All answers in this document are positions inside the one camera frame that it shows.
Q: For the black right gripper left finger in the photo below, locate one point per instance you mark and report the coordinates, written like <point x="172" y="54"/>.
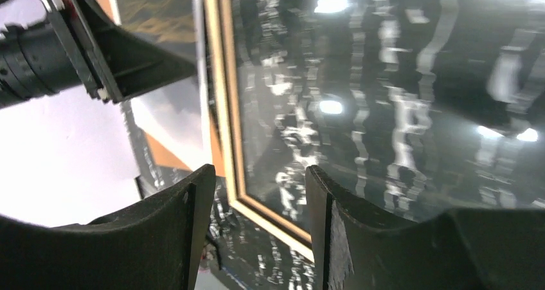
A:
<point x="155" y="243"/>

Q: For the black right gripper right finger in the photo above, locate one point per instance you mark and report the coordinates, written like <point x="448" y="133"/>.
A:
<point x="357" y="245"/>

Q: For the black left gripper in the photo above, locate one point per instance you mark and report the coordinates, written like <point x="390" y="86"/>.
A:
<point x="78" y="44"/>

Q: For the landscape photo print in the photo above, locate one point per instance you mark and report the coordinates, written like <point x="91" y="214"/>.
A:
<point x="170" y="115"/>

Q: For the wooden picture frame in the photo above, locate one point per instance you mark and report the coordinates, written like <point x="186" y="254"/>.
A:
<point x="221" y="44"/>

